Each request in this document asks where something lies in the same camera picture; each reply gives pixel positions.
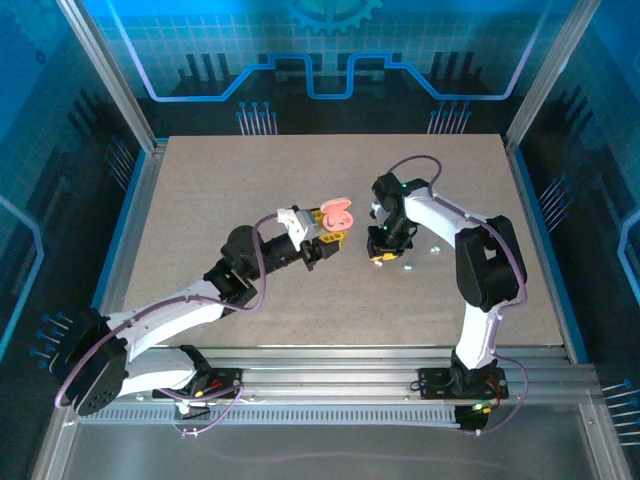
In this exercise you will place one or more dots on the pink earbud charging case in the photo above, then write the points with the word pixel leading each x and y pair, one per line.
pixel 335 205

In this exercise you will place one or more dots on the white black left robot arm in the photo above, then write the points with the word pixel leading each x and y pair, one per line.
pixel 165 307

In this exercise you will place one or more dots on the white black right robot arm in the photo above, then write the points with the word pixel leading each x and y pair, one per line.
pixel 440 210

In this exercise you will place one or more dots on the aluminium table side rail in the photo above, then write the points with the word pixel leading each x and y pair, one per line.
pixel 141 210
pixel 535 225

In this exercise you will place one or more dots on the aluminium front mounting rail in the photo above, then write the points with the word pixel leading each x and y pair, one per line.
pixel 325 370

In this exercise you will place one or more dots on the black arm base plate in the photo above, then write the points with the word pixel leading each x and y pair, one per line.
pixel 435 390
pixel 227 380

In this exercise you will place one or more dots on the aluminium frame post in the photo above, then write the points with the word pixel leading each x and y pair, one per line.
pixel 546 75
pixel 107 75

